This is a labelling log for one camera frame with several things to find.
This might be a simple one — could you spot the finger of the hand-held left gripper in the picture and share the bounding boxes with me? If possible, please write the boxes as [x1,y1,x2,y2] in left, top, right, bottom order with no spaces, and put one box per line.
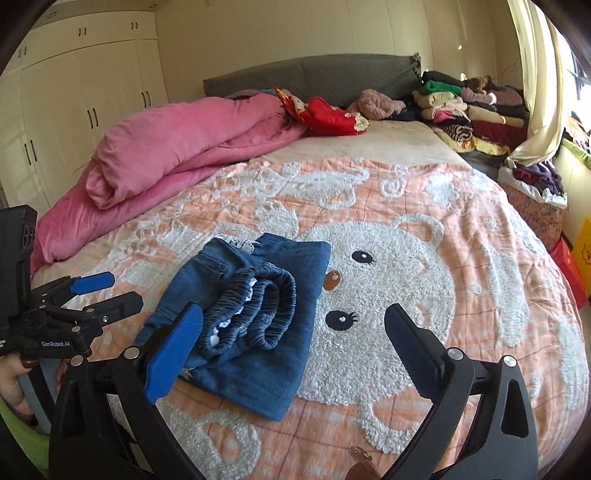
[54,291,145,326]
[30,270,116,306]

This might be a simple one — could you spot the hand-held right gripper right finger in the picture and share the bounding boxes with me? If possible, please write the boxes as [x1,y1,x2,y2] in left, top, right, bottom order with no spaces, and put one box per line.
[383,302,540,480]

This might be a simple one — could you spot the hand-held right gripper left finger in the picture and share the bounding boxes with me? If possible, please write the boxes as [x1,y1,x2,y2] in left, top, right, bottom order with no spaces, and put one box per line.
[47,301,205,480]

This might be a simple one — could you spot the blue denim pants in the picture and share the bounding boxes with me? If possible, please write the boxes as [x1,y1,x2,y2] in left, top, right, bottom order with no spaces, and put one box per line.
[136,232,332,422]

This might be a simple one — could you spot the person's left hand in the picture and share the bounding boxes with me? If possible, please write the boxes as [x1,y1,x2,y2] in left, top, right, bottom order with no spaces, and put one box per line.
[0,353,41,415]

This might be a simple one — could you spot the brown patterned cloth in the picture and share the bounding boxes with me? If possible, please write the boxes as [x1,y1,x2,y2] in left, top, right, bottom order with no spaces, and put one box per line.
[348,445,384,480]

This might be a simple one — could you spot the orange bear printed blanket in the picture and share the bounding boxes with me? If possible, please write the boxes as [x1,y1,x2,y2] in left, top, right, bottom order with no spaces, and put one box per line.
[30,119,586,480]

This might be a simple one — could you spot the pink quilt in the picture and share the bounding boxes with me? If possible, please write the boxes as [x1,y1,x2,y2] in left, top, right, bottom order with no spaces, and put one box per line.
[31,92,309,273]

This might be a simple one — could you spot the red bag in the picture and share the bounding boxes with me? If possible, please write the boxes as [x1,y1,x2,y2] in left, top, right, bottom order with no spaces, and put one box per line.
[549,237,589,310]

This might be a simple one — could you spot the floral laundry hamper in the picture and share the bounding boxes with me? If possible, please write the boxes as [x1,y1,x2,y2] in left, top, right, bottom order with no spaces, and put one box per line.
[499,164,568,252]

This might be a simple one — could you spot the cream wardrobe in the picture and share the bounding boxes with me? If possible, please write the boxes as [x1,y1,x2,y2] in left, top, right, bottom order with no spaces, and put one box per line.
[0,0,169,217]

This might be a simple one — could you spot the yellow bag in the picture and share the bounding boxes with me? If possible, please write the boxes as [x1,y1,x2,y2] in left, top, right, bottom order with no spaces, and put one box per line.
[571,217,591,298]

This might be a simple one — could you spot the purple clothes heap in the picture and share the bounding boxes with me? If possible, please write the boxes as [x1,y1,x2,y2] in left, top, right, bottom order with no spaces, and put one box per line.
[512,161,565,197]

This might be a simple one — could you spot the stack of folded clothes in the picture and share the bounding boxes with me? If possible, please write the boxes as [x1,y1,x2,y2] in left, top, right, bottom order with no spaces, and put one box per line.
[390,69,532,155]

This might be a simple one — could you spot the pink fuzzy garment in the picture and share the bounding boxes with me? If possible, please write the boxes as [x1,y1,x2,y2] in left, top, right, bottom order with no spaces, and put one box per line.
[347,89,407,120]

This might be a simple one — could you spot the red patterned cloth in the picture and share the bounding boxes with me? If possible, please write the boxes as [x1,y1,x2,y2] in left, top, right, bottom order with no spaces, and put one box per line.
[274,84,370,137]

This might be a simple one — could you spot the colourful cloth pile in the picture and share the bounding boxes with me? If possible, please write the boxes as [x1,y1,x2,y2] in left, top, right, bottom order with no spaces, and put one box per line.
[561,111,591,167]

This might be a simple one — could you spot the cream curtain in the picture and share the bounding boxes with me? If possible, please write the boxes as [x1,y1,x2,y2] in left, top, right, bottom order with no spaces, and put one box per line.
[505,0,575,168]

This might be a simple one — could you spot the grey bed headboard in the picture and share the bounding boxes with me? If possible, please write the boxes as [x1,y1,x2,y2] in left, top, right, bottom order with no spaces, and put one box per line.
[203,52,423,112]

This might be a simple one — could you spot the window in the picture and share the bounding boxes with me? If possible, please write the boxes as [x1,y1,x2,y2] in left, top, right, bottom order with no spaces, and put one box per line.
[566,28,591,116]

